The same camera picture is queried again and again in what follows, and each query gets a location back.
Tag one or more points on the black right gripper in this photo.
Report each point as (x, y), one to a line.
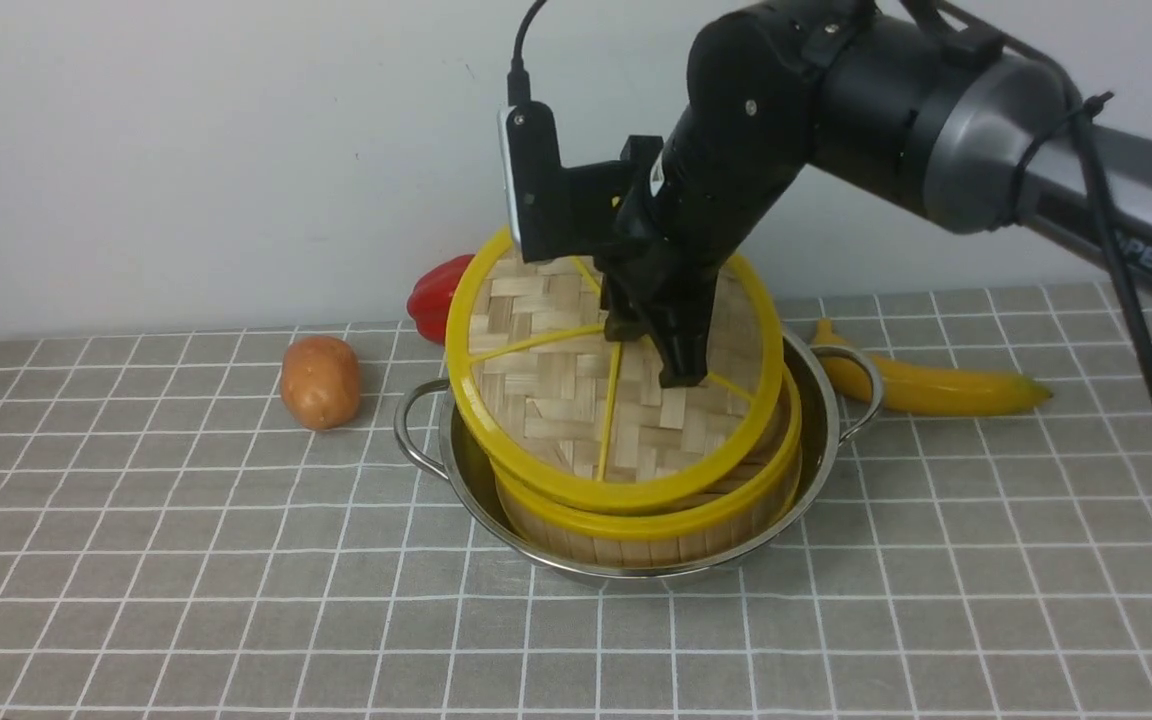
(686, 203)

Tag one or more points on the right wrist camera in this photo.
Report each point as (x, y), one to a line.
(561, 212)

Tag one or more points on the grey checked tablecloth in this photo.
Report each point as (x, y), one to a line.
(172, 546)

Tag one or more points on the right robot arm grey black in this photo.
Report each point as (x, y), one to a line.
(953, 125)

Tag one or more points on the red bell pepper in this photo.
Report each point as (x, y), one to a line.
(430, 300)

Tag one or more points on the brown potato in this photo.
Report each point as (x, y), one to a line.
(321, 382)

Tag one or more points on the woven bamboo steamer lid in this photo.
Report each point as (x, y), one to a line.
(584, 421)

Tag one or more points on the yellow banana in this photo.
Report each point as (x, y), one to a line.
(931, 390)

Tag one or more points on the bamboo steamer basket yellow rim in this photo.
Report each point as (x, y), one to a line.
(746, 501)

